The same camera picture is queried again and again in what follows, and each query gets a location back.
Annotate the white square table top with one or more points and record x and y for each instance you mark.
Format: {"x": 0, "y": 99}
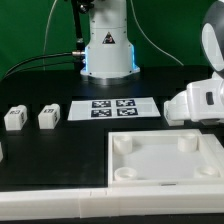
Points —
{"x": 164, "y": 157}

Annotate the white sheet with markers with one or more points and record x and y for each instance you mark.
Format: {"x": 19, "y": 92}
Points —
{"x": 113, "y": 109}

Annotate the white left fence bar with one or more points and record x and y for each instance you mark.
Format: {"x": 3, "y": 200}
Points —
{"x": 1, "y": 153}

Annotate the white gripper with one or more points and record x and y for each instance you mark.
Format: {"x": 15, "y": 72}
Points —
{"x": 201, "y": 101}

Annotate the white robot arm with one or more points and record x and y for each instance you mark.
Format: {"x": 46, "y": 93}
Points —
{"x": 109, "y": 57}

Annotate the white fence bar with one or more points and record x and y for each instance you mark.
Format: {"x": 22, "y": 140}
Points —
{"x": 1, "y": 153}
{"x": 88, "y": 203}

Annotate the green backdrop curtain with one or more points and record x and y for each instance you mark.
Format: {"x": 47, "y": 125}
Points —
{"x": 164, "y": 32}

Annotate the black camera stand pole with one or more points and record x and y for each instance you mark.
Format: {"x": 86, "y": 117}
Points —
{"x": 80, "y": 7}

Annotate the white front fence bar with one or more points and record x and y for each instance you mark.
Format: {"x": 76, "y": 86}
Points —
{"x": 88, "y": 203}

